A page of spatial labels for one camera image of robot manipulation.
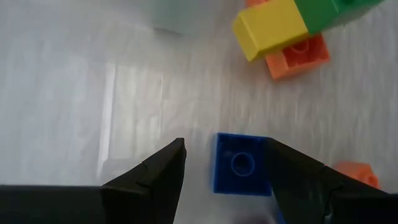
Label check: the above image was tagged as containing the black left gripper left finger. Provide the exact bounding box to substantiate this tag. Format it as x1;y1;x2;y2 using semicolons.
0;138;187;224

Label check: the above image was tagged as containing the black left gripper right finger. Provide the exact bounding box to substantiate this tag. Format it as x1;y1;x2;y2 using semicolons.
266;138;398;224

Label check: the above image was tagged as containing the small orange block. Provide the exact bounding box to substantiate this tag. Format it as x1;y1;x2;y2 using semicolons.
325;161;381;190

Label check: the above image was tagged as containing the small blue block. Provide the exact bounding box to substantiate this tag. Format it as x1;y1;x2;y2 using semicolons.
213;133;274;197

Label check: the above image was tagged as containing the orange studded block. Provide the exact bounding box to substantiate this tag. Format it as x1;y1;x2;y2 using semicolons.
246;0;331;81

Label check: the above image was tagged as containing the yellow block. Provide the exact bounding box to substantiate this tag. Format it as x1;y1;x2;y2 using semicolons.
232;0;310;62

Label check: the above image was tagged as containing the small green block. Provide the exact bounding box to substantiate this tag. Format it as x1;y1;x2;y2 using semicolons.
294;0;386;35

